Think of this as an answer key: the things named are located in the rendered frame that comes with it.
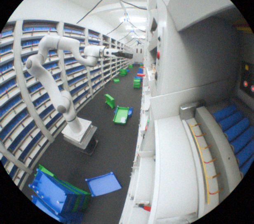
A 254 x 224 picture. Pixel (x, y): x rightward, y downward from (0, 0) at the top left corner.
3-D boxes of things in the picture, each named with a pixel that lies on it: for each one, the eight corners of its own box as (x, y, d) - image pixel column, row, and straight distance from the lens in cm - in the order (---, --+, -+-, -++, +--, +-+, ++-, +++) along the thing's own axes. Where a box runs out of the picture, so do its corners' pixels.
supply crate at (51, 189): (35, 188, 94) (28, 185, 89) (43, 171, 88) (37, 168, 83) (64, 213, 78) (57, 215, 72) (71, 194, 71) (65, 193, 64)
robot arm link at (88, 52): (97, 56, 55) (101, 43, 58) (81, 55, 63) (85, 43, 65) (102, 60, 62) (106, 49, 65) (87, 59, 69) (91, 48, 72)
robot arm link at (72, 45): (52, 57, 59) (96, 67, 57) (61, 34, 63) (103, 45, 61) (55, 60, 67) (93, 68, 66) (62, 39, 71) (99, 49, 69)
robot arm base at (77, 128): (67, 133, 100) (58, 122, 88) (75, 121, 107) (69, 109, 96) (81, 138, 89) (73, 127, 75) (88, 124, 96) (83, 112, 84)
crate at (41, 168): (38, 177, 152) (34, 175, 146) (43, 166, 149) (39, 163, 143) (53, 189, 132) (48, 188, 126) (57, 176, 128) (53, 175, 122)
